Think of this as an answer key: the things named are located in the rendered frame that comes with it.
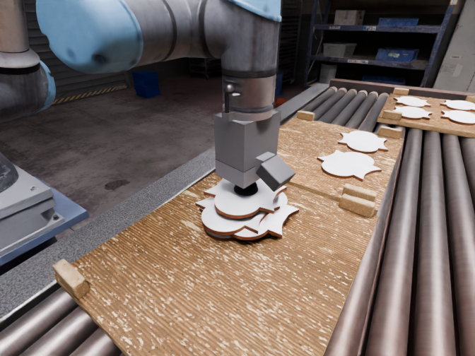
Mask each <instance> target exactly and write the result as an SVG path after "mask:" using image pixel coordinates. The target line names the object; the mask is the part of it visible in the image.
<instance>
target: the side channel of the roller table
mask: <svg viewBox="0 0 475 356"><path fill-rule="evenodd" d="M330 87H336V88H337V90H338V89H340V88H345V89H347V92H348V91H349V90H351V89H355V90H356V91H357V93H358V92H359V91H361V90H365V91H367V93H368V94H369V93H371V92H374V91H375V92H377V94H378V97H379V95H381V94H382V93H387V94H388V95H389V94H390V93H393V92H394V89H395V88H404V89H409V93H408V95H413V96H419V97H430V98H436V99H442V100H461V101H465V100H466V97H467V96H474V97H475V93H464V92H457V91H450V90H438V89H431V88H418V87H411V86H405V85H392V84H385V83H372V82H365V81H353V80H346V79H339V78H333V79H331V80H330V84H329V88H330Z"/></svg>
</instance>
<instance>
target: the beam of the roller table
mask: <svg viewBox="0 0 475 356"><path fill-rule="evenodd" d="M327 89H329V84H323V83H316V84H314V85H313V86H312V87H310V88H308V89H307V90H305V91H303V92H301V93H300V94H299V95H296V96H295V97H293V98H292V99H290V100H289V101H287V102H285V103H283V104H282V105H280V106H279V107H277V108H276V110H279V111H281V118H280V125H281V124H282V123H284V122H285V121H286V120H288V119H289V118H291V117H292V116H293V115H294V114H296V113H297V112H298V111H300V110H301V109H302V108H304V107H305V106H307V105H308V104H310V103H311V102H312V101H313V100H315V99H316V98H318V97H319V96H320V95H321V94H323V93H324V92H326V91H327ZM215 158H216V156H215V146H213V147H212V148H209V149H208V150H206V151H205V152H203V153H202V154H200V155H198V156H196V157H195V158H193V159H192V160H190V161H189V162H186V163H185V164H183V165H182V166H180V167H178V168H177V169H176V170H173V171H172V172H171V173H169V174H167V175H165V176H164V177H162V178H160V179H159V180H157V181H156V182H154V183H152V184H151V185H149V186H147V187H146V188H144V189H142V190H141V191H139V192H138V193H136V194H134V195H133V196H131V197H129V198H128V199H126V200H125V201H123V202H121V203H119V204H118V205H116V206H115V207H113V208H111V209H109V210H108V211H106V212H105V213H103V214H102V215H100V216H98V217H97V218H95V219H93V220H91V221H90V222H88V223H86V224H85V225H84V226H82V227H80V228H78V229H77V230H75V231H73V232H72V233H71V234H69V235H67V236H65V237H64V238H62V239H60V240H59V241H57V242H55V243H54V244H52V245H51V246H49V247H47V248H46V249H44V250H42V251H41V252H39V253H38V254H36V255H34V256H32V257H31V258H29V259H28V260H26V261H24V262H22V263H21V264H19V265H18V266H16V267H15V268H13V269H11V270H10V271H8V272H6V273H5V274H3V275H1V276H0V332H1V331H3V330H4V329H5V328H6V327H8V326H9V325H11V324H12V323H13V322H14V321H16V320H17V319H19V318H20V317H22V315H24V314H25V313H27V312H28V311H30V310H31V309H32V308H33V307H35V306H36V305H38V304H39V303H41V301H43V300H44V299H46V298H47V297H49V296H50V295H51V294H52V293H54V292H55V291H57V290H58V289H59V288H60V287H61V285H60V284H59V283H58V282H57V281H56V279H55V278H54V274H55V272H54V269H53V265H54V264H56V263H57V262H59V261H61V260H62V259H65V260H66V261H67V262H68V263H70V264H71V263H73V262H74V261H76V260H78V259H79V258H81V257H82V256H84V255H86V254H87V253H88V252H90V251H92V250H94V249H95V248H96V247H98V246H100V245H101V244H103V243H104V242H106V241H107V240H109V239H111V238H112V237H114V236H115V235H117V234H119V233H120V232H121V231H123V230H125V229H127V228H128V227H129V226H131V225H133V224H134V223H136V222H137V221H139V220H140V219H142V218H144V217H145V216H147V215H148V214H149V213H151V212H153V211H154V210H156V209H157V208H159V207H161V206H162V205H164V204H165V203H167V202H168V201H170V200H172V199H173V198H174V197H176V196H178V195H180V194H181V193H182V192H184V191H186V190H187V189H189V188H190V187H192V186H194V185H195V184H197V183H198V182H200V181H201V180H203V179H204V178H206V177H208V176H209V175H210V174H212V173H214V172H215V171H216V164H215Z"/></svg>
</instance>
